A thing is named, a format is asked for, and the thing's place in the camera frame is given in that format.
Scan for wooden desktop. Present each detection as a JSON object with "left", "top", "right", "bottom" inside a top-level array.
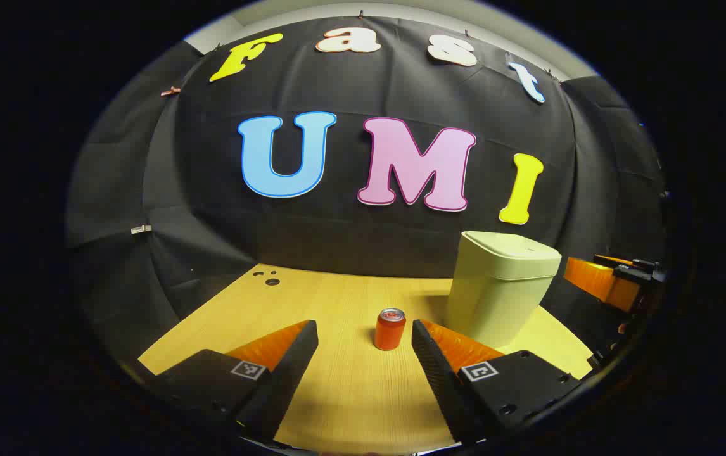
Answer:
[{"left": 138, "top": 264, "right": 594, "bottom": 455}]

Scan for orange pop can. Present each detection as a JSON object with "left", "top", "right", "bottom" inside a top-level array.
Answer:
[{"left": 374, "top": 308, "right": 407, "bottom": 351}]

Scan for green desktop garbage bin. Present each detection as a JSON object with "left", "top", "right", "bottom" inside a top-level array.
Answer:
[{"left": 445, "top": 231, "right": 562, "bottom": 349}]

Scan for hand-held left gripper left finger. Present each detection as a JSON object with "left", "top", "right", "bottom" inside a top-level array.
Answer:
[{"left": 146, "top": 320, "right": 319, "bottom": 443}]

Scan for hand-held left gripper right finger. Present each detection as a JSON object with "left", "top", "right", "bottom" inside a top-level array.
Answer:
[{"left": 411, "top": 319, "right": 585, "bottom": 445}]

